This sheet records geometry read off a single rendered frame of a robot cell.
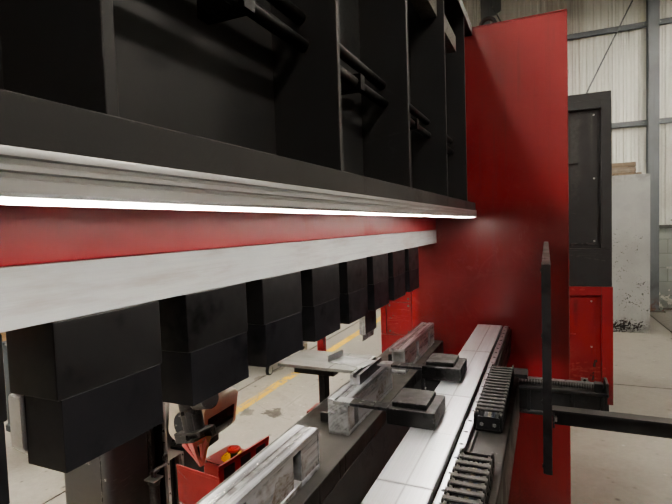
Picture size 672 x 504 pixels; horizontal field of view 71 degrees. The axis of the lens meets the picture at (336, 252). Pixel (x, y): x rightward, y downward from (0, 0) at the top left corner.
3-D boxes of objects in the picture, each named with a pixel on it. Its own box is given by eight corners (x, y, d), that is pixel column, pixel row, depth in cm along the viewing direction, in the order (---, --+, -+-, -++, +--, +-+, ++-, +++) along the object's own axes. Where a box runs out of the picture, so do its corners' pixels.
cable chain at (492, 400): (492, 376, 132) (491, 362, 131) (514, 378, 129) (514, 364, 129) (473, 430, 98) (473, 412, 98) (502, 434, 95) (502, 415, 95)
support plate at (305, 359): (303, 351, 168) (303, 349, 168) (373, 358, 158) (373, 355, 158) (277, 366, 152) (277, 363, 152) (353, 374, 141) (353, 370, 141)
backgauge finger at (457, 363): (384, 362, 153) (384, 347, 153) (467, 370, 143) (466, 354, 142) (372, 373, 142) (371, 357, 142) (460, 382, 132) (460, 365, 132)
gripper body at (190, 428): (199, 439, 124) (193, 411, 124) (174, 441, 129) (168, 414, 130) (217, 430, 129) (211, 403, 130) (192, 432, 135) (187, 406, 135)
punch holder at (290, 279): (269, 345, 104) (266, 270, 103) (304, 348, 101) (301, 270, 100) (227, 364, 90) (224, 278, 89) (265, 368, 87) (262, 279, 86)
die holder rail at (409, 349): (421, 341, 223) (421, 321, 223) (434, 342, 221) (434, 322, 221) (389, 373, 178) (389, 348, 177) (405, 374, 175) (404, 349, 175)
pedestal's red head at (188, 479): (231, 482, 145) (228, 425, 144) (272, 496, 136) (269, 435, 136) (178, 517, 128) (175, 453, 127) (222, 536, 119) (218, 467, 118)
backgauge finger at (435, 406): (345, 398, 123) (344, 379, 123) (445, 410, 113) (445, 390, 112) (325, 415, 112) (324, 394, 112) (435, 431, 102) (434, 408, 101)
